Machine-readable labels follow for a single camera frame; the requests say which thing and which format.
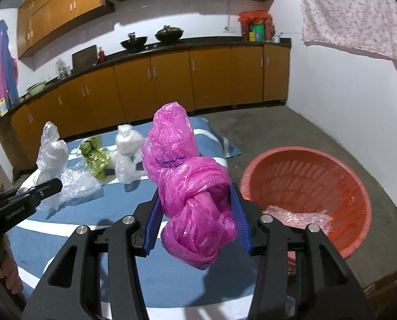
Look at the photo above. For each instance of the blue white striped mat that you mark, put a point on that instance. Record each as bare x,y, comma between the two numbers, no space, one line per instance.
101,257

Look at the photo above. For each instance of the wooden furniture piece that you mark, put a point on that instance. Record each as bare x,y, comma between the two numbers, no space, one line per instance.
382,296

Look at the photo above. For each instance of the olive green plastic bag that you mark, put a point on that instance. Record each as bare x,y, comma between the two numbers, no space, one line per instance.
95,157

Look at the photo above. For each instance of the small red bottle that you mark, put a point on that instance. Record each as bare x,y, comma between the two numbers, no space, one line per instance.
101,55

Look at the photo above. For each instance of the pink floral hanging cloth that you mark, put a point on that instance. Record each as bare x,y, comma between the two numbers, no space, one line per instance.
365,27

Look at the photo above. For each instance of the magenta plastic bag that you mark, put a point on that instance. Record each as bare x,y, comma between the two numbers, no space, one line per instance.
194,190

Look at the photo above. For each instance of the black wok with lid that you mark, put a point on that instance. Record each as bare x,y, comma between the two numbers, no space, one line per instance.
169,35

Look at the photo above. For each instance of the person's left hand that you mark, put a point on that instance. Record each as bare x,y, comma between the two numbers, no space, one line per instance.
9,270

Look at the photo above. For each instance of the clear plastic bag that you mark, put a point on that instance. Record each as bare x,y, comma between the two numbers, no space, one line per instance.
77,181

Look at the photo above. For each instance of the red plastic basket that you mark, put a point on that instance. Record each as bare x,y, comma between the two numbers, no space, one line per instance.
301,179

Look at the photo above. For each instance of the orange covered jar rack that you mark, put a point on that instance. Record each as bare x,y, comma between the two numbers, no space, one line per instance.
256,25

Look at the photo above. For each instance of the lower wooden kitchen cabinets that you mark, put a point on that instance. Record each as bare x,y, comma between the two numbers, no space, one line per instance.
132,89

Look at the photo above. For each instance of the large bubble wrap sheet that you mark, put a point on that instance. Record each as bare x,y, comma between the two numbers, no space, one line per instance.
301,219

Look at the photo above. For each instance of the dark cutting board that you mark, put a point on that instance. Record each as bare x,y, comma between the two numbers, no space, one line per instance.
84,59

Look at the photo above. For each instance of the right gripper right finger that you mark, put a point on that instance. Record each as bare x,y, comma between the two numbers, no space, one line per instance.
326,287

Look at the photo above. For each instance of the white plastic bag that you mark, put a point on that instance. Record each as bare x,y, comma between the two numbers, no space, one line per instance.
128,161

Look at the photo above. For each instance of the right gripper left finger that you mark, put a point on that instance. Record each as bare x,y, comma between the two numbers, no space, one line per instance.
70,287

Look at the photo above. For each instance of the white cup on counter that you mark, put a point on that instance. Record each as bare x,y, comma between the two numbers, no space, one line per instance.
276,38

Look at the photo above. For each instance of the black wok left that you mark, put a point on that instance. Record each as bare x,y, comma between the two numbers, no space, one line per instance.
134,44

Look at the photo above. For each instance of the green bowl on counter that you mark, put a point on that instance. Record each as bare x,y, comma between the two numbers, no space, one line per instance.
36,88

